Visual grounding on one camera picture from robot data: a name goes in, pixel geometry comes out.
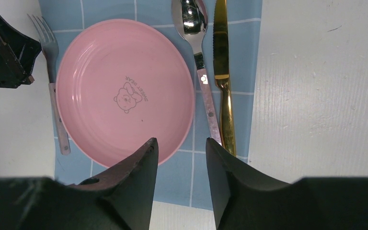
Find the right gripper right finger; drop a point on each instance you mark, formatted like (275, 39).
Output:
(243, 197)

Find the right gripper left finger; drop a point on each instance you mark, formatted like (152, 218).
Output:
(121, 197)

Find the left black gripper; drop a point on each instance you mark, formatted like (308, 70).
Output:
(18, 53)

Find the pink handled fork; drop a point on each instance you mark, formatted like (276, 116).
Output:
(50, 50)

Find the pink plate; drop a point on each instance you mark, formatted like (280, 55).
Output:
(120, 83)

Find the gold table knife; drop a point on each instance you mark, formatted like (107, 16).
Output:
(222, 75)

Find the pink handled spoon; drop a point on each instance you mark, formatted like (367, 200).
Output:
(190, 20)

